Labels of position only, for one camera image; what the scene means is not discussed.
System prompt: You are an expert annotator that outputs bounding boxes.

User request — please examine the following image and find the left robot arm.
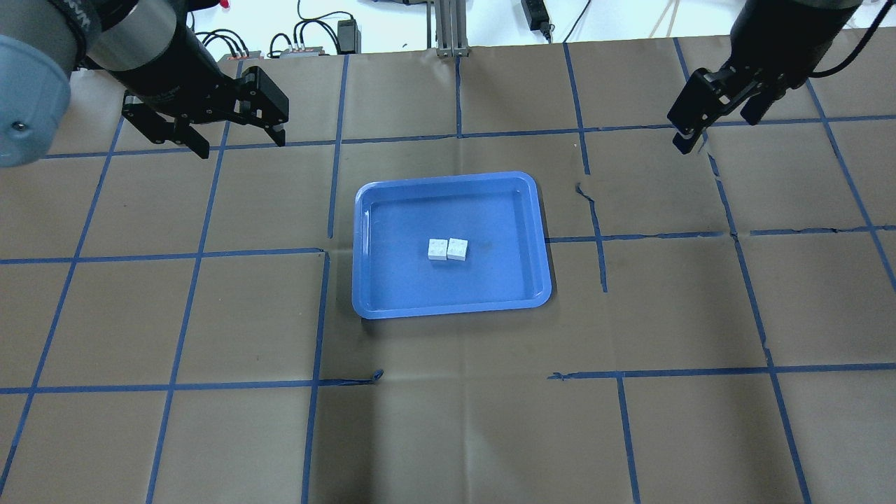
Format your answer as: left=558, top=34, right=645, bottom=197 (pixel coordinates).
left=1, top=1, right=289, bottom=168

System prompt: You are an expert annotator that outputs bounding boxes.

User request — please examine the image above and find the grey usb hub lower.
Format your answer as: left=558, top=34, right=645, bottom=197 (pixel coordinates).
left=218, top=50, right=265, bottom=63

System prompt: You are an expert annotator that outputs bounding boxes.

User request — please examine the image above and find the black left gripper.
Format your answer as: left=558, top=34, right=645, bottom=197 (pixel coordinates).
left=122, top=66, right=289, bottom=160

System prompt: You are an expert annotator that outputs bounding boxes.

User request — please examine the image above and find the brown paper table cover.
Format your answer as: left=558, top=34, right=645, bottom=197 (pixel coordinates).
left=2, top=29, right=894, bottom=503

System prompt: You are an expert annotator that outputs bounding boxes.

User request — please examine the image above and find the grey usb hub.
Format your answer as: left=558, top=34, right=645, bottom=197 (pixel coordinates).
left=278, top=45, right=328, bottom=60
left=218, top=50, right=265, bottom=63

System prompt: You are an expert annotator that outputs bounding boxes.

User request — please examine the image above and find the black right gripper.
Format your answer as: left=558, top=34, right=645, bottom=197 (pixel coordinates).
left=668, top=62, right=806, bottom=155

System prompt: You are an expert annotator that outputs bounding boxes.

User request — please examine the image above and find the white block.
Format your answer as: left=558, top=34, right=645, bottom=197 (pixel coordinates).
left=446, top=238, right=468, bottom=261
left=428, top=238, right=450, bottom=261

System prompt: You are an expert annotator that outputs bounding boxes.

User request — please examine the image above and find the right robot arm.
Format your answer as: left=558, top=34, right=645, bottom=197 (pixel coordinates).
left=668, top=1, right=894, bottom=154

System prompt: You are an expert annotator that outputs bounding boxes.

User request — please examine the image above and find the blue plastic tray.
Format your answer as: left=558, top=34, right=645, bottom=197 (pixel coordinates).
left=350, top=171, right=553, bottom=319

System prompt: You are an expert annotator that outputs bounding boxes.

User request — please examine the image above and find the grey usb hub upper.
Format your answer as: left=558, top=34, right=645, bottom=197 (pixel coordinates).
left=278, top=45, right=328, bottom=60

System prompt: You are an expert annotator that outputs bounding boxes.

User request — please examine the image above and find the aluminium frame post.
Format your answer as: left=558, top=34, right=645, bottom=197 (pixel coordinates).
left=423, top=1, right=470, bottom=58

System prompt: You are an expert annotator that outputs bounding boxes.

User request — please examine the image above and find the black power adapter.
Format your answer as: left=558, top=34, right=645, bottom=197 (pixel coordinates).
left=336, top=18, right=362, bottom=55
left=520, top=0, right=552, bottom=32

